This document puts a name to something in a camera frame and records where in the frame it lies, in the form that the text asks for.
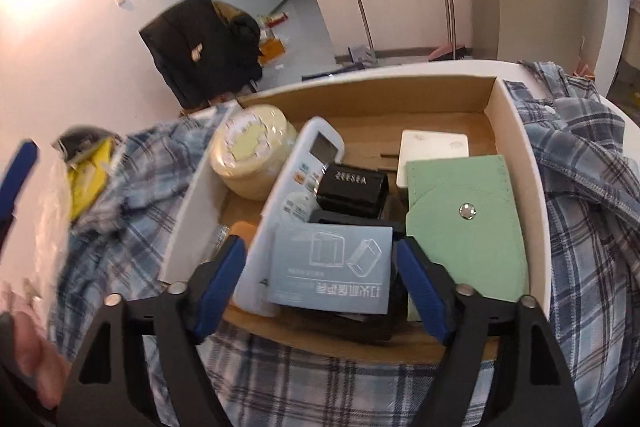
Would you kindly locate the blue plaid shirt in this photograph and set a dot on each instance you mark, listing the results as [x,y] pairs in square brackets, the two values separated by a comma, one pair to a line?
[590,207]

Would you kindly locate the red packet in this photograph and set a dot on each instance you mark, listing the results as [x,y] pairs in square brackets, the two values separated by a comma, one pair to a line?
[276,20]

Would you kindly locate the black printed box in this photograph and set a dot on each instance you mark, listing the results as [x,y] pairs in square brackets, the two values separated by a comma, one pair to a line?
[350,192]

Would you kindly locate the white wall switch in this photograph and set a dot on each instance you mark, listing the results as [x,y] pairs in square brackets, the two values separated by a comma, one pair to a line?
[123,2]

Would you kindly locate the white remote control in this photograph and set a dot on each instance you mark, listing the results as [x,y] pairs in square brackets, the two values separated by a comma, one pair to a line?
[295,197]

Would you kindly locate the orange sponge block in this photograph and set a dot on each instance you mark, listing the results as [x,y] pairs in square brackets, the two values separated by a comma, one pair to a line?
[244,231]

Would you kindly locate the orange cardboard box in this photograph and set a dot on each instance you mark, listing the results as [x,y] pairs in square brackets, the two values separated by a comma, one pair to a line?
[274,51]

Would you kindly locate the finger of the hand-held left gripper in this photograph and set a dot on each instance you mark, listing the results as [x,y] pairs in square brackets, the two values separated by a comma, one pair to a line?
[20,177]

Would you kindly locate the green leather pouch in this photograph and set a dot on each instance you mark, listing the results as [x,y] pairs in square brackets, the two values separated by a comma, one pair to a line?
[460,257]

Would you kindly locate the yellow bag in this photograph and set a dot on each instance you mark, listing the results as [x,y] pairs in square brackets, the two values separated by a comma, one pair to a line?
[87,187]

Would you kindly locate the clear plastic bag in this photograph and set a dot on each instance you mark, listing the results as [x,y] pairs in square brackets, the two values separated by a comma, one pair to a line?
[52,227]

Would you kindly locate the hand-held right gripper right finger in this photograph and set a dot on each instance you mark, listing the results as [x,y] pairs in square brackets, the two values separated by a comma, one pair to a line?
[422,292]

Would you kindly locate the grey-blue card packet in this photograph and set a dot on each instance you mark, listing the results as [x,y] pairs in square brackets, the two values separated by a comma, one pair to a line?
[330,267]

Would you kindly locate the white square case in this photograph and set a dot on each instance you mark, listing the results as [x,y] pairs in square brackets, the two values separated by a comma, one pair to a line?
[430,147]

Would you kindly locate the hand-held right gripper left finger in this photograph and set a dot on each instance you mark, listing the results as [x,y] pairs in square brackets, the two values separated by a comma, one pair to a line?
[220,287]

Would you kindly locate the pink dustpan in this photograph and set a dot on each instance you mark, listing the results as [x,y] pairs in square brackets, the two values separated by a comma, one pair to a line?
[442,52]

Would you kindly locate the person's left hand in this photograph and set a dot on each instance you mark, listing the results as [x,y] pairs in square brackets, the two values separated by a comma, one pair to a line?
[40,357]

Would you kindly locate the white cardboard box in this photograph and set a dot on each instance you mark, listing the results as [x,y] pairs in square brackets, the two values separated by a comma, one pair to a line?
[430,117]

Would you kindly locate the chair draped with black coat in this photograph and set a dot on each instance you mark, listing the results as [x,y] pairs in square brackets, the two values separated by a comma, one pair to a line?
[200,47]

